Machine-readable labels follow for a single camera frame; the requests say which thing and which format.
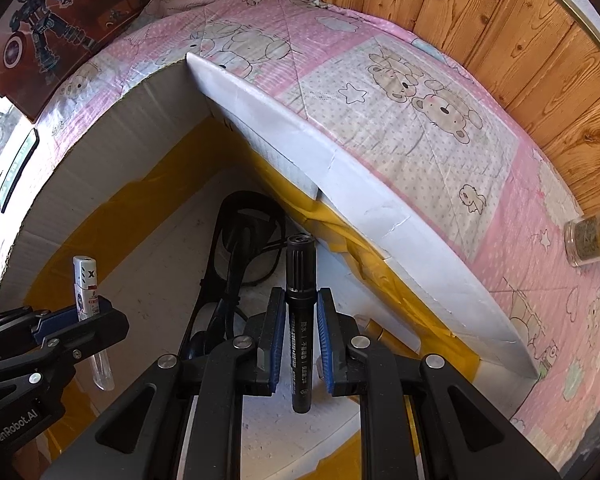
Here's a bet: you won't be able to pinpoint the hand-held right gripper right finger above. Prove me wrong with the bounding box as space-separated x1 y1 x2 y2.
316 287 563 480

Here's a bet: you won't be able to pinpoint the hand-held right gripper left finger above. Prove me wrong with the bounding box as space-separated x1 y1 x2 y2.
40 287 287 480

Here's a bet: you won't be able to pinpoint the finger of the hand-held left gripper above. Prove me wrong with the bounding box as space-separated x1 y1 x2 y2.
0 296 130 397
0 307 78 356

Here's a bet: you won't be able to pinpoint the black marker pen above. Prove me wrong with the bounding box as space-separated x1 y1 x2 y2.
285 233 317 415

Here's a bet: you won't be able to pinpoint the gold round tin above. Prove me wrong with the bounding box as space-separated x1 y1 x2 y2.
355 317 383 348

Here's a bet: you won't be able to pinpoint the white printed lighter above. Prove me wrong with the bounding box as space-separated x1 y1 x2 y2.
73 256 116 392

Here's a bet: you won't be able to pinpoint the black glasses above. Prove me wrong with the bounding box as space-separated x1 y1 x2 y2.
182 190 288 361

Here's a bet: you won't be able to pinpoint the white cardboard box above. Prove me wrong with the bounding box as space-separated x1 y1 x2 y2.
0 52 541 480

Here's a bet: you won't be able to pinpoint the black framed panel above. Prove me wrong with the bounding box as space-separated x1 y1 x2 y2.
0 127 40 213

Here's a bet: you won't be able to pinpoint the pink printed blanket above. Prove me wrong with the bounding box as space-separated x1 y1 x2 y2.
45 0 600 466

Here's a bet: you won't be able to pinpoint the glass bottle with metal cap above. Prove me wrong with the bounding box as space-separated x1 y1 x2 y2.
562 212 600 267

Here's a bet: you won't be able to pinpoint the robot toy box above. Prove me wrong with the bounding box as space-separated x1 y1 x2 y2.
0 0 168 122

